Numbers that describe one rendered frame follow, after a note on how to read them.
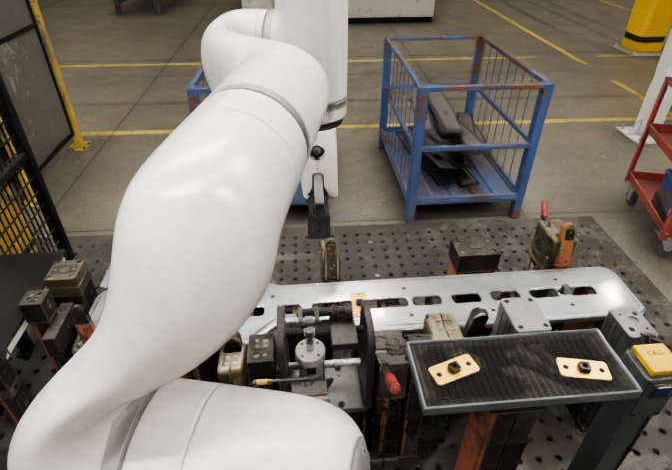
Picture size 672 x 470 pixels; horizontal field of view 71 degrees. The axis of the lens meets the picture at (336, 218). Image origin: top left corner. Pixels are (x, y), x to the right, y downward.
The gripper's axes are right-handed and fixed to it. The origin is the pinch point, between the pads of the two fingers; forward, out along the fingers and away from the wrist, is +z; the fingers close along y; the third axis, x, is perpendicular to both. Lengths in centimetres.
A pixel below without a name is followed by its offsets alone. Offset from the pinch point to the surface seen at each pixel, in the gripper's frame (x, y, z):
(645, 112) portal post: -311, 318, 121
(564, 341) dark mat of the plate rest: -45, -4, 29
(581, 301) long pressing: -67, 21, 45
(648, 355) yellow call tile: -58, -8, 29
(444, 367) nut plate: -21.1, -7.6, 28.4
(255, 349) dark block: 12.5, 3.1, 32.8
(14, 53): 197, 294, 50
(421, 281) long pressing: -28, 32, 45
